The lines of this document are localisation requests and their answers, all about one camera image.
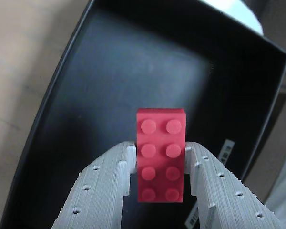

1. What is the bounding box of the black rectangular bin box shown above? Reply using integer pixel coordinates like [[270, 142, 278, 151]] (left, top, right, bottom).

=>
[[2, 0, 286, 229]]

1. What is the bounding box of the red lego brick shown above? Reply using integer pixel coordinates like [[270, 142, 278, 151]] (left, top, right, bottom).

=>
[[136, 107, 187, 204]]

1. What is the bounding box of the white barcode label sticker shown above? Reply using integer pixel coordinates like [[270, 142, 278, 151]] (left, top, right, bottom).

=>
[[185, 205, 201, 227], [218, 139, 236, 166]]

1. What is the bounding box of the white plastic gripper finger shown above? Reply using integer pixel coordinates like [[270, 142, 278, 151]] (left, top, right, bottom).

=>
[[51, 140, 137, 229], [185, 141, 286, 229]]

